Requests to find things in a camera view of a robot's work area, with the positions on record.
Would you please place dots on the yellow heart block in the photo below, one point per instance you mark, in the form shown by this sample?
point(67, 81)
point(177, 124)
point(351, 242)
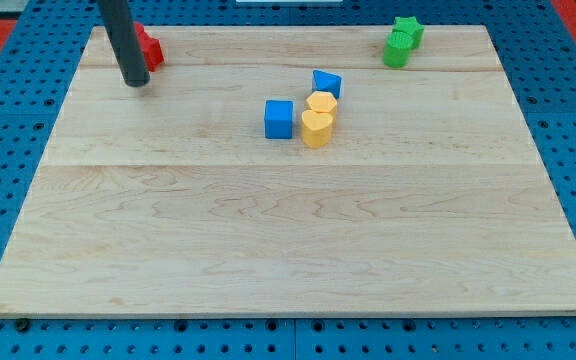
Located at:
point(316, 128)

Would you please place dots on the yellow hexagon block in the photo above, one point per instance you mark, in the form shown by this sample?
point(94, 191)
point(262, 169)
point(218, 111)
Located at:
point(323, 102)

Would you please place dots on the red star block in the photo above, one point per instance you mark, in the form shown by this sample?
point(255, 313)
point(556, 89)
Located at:
point(150, 47)

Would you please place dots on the green cylinder block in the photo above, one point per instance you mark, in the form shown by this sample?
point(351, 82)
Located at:
point(397, 48)

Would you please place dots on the blue triangular prism block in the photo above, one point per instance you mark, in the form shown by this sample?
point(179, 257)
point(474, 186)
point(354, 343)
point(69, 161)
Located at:
point(326, 82)

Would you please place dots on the light wooden board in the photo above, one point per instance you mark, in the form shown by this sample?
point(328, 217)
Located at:
point(168, 201)

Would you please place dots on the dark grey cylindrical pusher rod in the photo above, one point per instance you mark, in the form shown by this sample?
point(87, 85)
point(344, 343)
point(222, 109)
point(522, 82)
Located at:
point(119, 26)

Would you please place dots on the green star block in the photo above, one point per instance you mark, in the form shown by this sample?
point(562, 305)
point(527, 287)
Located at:
point(410, 26)

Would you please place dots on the blue cube block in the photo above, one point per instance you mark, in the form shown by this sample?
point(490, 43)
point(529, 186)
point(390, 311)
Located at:
point(278, 119)

